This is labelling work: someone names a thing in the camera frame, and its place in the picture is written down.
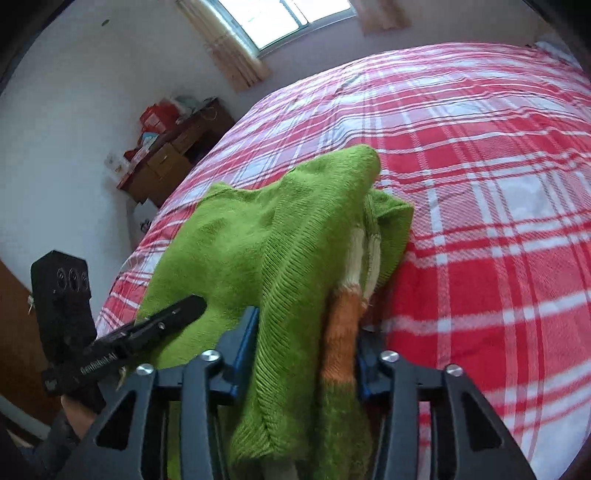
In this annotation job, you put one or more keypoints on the red plaid blanket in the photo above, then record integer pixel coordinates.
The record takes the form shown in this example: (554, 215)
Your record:
(461, 230)

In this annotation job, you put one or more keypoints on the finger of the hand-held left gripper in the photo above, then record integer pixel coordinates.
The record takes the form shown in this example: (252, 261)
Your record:
(175, 311)

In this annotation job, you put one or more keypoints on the red gift box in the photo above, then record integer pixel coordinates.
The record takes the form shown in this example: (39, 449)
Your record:
(157, 117)

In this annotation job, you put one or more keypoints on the person's left forearm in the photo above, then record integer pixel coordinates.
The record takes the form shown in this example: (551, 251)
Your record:
(78, 417)

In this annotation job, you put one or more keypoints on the window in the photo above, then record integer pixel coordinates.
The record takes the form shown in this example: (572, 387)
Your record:
(277, 23)

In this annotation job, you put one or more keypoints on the green striped knit sweater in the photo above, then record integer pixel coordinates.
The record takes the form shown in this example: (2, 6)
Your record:
(240, 240)

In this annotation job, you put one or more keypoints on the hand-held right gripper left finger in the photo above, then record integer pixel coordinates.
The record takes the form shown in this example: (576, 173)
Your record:
(244, 341)

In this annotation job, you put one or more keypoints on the blue white packet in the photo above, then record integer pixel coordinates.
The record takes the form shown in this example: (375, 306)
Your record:
(148, 137)

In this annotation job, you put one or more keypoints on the grey patterned pillow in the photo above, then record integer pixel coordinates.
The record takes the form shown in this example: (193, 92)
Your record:
(554, 51)

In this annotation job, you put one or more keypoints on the clear plastic bag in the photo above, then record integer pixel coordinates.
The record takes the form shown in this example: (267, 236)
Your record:
(188, 105)

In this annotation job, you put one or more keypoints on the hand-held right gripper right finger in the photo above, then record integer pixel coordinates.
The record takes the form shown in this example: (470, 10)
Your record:
(364, 369)

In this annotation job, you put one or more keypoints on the brown wooden panel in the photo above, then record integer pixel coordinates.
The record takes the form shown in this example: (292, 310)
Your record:
(18, 346)

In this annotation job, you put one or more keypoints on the brown wooden desk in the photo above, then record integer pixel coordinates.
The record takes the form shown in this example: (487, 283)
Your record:
(161, 161)

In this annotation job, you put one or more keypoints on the beige curtain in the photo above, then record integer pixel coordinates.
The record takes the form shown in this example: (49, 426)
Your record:
(231, 50)
(383, 14)

